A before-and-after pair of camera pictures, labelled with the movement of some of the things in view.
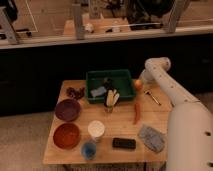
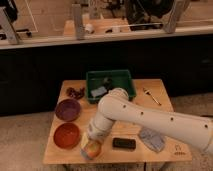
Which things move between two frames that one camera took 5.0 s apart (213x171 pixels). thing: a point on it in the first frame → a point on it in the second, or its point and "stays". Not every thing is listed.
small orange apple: x=138 y=84 → x=93 y=148
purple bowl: x=67 y=109 stays
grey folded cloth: x=151 y=138 stays
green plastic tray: x=121 y=79 stays
